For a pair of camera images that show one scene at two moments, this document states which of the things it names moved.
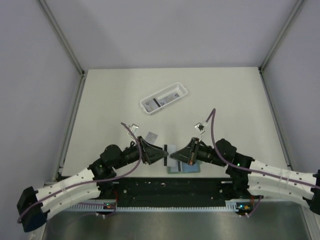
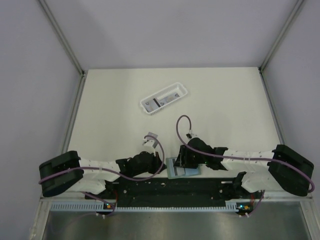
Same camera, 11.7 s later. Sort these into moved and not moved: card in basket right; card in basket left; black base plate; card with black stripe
Moved: card with black stripe
Not moved: card in basket right; black base plate; card in basket left
